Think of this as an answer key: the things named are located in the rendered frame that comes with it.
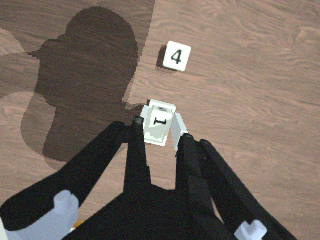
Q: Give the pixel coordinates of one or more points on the white rectangular tray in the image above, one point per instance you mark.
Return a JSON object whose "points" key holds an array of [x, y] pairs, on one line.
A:
{"points": [[156, 136]]}

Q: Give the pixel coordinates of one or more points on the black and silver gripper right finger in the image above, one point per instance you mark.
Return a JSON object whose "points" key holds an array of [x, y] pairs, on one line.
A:
{"points": [[239, 210]]}

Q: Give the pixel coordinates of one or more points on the white cube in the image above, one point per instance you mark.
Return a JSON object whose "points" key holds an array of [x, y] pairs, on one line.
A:
{"points": [[160, 118], [176, 56]]}

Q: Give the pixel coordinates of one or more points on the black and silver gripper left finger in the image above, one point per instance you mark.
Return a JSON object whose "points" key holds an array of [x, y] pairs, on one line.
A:
{"points": [[48, 209]]}

